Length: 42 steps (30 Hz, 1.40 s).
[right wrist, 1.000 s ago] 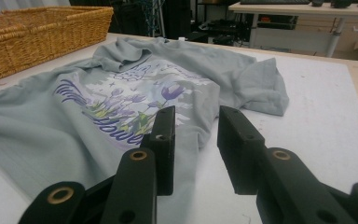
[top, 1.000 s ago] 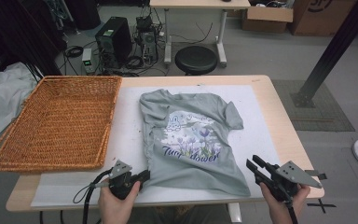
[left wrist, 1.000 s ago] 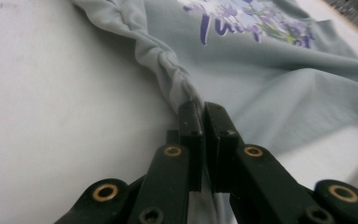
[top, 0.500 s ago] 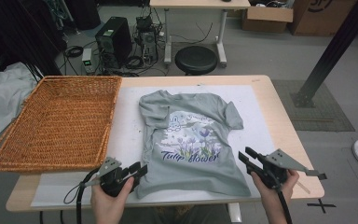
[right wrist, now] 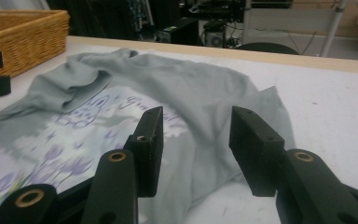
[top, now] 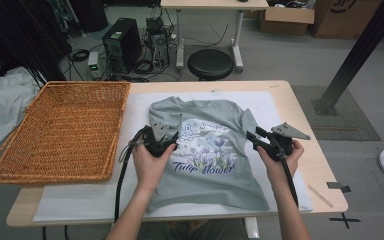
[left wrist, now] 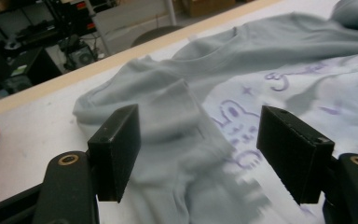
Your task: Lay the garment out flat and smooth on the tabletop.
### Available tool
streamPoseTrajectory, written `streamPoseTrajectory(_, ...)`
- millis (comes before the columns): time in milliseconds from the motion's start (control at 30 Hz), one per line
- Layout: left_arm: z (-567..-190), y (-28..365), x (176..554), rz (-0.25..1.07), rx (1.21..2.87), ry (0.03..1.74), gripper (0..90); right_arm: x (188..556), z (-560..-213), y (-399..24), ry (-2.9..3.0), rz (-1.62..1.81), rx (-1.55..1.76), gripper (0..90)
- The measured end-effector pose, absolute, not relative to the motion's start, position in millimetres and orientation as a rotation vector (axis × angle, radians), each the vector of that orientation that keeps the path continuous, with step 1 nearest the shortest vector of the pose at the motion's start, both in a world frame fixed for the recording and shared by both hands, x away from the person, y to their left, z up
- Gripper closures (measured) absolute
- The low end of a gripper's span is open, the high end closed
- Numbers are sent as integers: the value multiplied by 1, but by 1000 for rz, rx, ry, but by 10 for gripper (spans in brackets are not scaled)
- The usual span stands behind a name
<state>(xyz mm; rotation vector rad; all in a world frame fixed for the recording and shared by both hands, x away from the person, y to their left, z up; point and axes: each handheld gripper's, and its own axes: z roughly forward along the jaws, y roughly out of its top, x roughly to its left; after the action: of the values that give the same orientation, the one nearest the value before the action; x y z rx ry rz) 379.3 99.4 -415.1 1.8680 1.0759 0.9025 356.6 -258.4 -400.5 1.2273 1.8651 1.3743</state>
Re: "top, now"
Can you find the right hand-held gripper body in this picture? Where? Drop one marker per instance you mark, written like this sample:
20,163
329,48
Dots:
281,143

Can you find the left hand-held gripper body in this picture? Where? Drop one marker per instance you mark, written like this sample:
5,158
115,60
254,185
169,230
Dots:
158,131

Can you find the grey printed t-shirt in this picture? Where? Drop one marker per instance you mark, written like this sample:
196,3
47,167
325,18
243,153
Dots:
213,186

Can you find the wicker basket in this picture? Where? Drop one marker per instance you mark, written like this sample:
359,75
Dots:
63,133

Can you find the person's right hand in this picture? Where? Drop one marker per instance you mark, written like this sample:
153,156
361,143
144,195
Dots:
280,171

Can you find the person's left hand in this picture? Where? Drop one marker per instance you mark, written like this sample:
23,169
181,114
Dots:
151,170

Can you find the white table mat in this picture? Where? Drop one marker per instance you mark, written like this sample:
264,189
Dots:
273,110

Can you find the grey floor mat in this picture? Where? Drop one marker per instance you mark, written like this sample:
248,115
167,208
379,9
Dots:
346,126

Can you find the black tape piece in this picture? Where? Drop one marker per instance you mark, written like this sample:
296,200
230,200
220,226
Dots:
336,186

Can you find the black round stool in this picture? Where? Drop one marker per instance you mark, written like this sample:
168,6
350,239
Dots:
210,63

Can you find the silver computer case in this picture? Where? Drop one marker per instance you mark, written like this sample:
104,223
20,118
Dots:
159,46

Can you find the white table leg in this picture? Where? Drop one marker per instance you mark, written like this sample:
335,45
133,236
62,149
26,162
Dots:
251,228

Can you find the small white power supply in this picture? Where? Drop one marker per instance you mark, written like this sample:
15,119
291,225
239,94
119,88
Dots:
95,65

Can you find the black computer tower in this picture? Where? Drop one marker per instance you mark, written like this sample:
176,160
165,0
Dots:
123,43

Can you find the black tape cross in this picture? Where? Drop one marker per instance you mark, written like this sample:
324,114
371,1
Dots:
344,220

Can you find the person's dark trousers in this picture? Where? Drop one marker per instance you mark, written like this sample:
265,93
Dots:
206,231

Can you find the black electronics box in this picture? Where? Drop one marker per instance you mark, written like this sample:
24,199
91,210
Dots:
154,24

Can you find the small open cardboard box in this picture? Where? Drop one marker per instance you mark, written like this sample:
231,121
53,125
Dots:
286,20

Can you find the desk with white legs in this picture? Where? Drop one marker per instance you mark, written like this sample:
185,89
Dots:
213,3

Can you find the large cardboard box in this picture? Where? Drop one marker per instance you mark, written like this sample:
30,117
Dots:
343,20

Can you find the white cloth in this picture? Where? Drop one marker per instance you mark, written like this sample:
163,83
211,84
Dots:
0,100

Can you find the black metal post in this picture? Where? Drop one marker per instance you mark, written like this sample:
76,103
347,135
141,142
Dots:
356,56

